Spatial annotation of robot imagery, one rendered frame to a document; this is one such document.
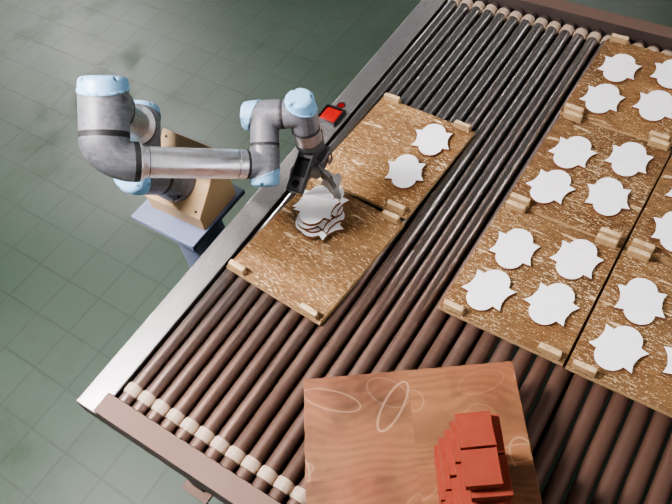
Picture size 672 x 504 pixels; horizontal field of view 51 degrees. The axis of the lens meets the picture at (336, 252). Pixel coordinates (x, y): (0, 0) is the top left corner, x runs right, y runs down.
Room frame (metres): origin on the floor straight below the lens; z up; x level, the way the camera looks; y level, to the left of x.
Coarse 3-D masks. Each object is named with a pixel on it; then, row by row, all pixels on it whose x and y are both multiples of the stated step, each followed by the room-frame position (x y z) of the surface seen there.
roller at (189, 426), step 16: (496, 16) 2.16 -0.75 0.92; (496, 32) 2.11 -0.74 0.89; (480, 48) 2.01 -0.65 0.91; (464, 64) 1.94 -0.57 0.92; (448, 80) 1.87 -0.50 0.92; (432, 112) 1.74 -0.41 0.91; (272, 320) 1.05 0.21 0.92; (256, 336) 1.00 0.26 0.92; (240, 352) 0.96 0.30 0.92; (240, 368) 0.92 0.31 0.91; (224, 384) 0.88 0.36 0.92; (208, 400) 0.84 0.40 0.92; (192, 416) 0.81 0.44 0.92; (176, 432) 0.77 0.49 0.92; (192, 432) 0.77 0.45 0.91
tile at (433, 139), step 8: (424, 128) 1.64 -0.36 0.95; (432, 128) 1.63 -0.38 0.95; (440, 128) 1.62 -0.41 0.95; (424, 136) 1.60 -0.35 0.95; (432, 136) 1.59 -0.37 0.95; (440, 136) 1.59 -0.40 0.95; (448, 136) 1.58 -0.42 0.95; (416, 144) 1.57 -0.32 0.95; (424, 144) 1.57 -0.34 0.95; (432, 144) 1.56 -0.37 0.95; (440, 144) 1.55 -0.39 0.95; (424, 152) 1.53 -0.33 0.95; (432, 152) 1.53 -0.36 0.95; (440, 152) 1.53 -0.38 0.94
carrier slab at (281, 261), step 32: (288, 224) 1.36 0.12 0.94; (352, 224) 1.31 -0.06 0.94; (384, 224) 1.29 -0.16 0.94; (256, 256) 1.26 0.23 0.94; (288, 256) 1.24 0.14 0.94; (320, 256) 1.22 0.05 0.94; (352, 256) 1.20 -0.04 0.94; (288, 288) 1.13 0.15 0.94; (320, 288) 1.11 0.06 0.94; (320, 320) 1.01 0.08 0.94
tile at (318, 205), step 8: (304, 192) 1.40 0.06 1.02; (312, 192) 1.39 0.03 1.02; (320, 192) 1.39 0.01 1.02; (328, 192) 1.38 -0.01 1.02; (304, 200) 1.37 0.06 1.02; (312, 200) 1.36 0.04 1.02; (320, 200) 1.36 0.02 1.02; (328, 200) 1.35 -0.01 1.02; (336, 200) 1.34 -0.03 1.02; (296, 208) 1.34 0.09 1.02; (304, 208) 1.34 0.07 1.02; (312, 208) 1.33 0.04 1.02; (320, 208) 1.33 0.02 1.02; (328, 208) 1.32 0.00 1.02; (304, 216) 1.31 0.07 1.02; (312, 216) 1.30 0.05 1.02; (320, 216) 1.30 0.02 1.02; (328, 216) 1.29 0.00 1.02; (312, 224) 1.28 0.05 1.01
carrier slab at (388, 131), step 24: (384, 120) 1.72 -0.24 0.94; (408, 120) 1.70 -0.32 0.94; (432, 120) 1.68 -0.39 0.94; (360, 144) 1.63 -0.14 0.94; (384, 144) 1.61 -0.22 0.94; (408, 144) 1.59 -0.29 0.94; (456, 144) 1.55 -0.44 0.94; (336, 168) 1.55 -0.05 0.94; (360, 168) 1.53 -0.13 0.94; (384, 168) 1.51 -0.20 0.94; (432, 168) 1.47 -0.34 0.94; (360, 192) 1.43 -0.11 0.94; (384, 192) 1.41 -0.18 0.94; (408, 192) 1.39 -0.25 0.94; (408, 216) 1.31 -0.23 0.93
